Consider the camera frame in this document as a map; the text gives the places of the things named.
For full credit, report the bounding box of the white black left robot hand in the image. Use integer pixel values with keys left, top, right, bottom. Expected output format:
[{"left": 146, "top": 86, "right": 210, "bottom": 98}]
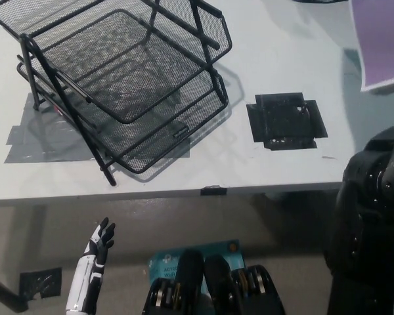
[{"left": 64, "top": 216, "right": 116, "bottom": 312}]

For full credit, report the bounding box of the purple brown spiral notebook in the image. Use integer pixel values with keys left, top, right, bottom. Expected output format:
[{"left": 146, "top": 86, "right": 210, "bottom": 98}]
[{"left": 349, "top": 0, "right": 394, "bottom": 93}]

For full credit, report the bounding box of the black mesh file tray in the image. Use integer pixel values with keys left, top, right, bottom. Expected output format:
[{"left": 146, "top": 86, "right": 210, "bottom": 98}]
[{"left": 0, "top": 0, "right": 234, "bottom": 187}]

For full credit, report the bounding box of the black floor tape patch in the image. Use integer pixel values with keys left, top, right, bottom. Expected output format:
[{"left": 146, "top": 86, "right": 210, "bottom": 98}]
[{"left": 19, "top": 267, "right": 62, "bottom": 299}]

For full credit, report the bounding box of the teal printed cardboard box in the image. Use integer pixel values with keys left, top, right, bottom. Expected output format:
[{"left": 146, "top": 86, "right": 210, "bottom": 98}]
[{"left": 147, "top": 238, "right": 246, "bottom": 293}]

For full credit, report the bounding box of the dark slanted table leg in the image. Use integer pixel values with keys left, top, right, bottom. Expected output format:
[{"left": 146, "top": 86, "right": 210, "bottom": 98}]
[{"left": 0, "top": 270, "right": 30, "bottom": 311}]

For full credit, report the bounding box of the black tape square patch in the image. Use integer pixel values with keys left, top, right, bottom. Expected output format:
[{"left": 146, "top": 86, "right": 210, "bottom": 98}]
[{"left": 246, "top": 92, "right": 328, "bottom": 152}]

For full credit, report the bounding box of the grey tape patch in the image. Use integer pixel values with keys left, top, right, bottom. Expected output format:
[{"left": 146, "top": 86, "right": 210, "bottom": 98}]
[{"left": 3, "top": 92, "right": 191, "bottom": 164}]

